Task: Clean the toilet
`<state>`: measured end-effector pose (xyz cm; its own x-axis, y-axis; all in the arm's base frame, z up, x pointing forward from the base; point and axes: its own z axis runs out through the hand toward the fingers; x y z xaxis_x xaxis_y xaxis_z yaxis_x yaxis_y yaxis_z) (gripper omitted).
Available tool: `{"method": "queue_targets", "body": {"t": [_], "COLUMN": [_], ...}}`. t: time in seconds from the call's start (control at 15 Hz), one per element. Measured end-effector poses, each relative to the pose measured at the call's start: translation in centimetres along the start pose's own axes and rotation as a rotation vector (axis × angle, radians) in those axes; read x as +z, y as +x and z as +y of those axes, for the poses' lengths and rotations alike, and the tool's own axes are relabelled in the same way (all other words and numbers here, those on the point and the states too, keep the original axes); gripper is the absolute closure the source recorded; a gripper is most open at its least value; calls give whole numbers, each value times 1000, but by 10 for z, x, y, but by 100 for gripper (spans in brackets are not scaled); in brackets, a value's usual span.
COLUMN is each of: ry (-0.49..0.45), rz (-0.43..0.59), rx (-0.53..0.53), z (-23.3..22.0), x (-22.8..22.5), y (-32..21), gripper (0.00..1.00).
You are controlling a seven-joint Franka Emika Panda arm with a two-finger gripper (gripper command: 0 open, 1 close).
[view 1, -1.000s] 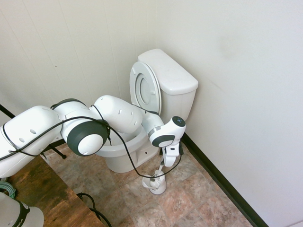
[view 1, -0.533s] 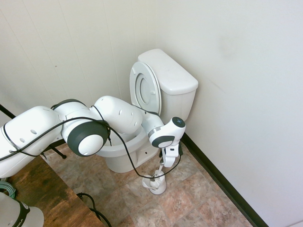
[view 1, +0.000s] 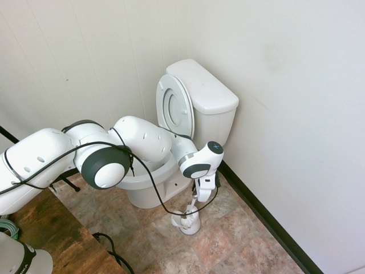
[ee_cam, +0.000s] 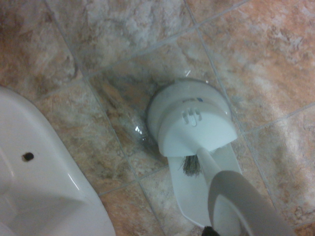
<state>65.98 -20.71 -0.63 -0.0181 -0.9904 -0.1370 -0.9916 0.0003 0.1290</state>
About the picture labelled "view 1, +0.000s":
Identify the black baseboard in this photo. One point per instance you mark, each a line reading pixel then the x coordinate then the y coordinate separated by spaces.
pixel 256 199

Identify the white toilet tank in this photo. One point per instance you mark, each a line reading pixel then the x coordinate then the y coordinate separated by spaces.
pixel 211 97

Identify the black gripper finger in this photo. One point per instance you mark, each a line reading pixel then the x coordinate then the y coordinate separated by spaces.
pixel 194 189

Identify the white toilet brush holder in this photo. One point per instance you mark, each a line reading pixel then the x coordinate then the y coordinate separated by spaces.
pixel 191 227

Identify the white toilet brush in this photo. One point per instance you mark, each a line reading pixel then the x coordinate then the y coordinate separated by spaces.
pixel 190 208

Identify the dark wooden table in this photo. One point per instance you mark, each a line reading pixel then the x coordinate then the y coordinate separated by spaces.
pixel 57 228

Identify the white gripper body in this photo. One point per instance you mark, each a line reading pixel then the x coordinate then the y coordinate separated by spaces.
pixel 206 188

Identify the black camera tripod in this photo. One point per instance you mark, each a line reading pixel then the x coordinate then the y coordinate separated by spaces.
pixel 71 182

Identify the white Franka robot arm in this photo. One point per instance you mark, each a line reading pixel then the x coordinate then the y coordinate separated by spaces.
pixel 137 142

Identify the white toilet seat and lid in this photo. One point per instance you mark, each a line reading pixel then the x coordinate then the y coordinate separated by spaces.
pixel 174 105

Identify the white toilet bowl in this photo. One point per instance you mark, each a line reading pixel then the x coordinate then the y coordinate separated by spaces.
pixel 159 182

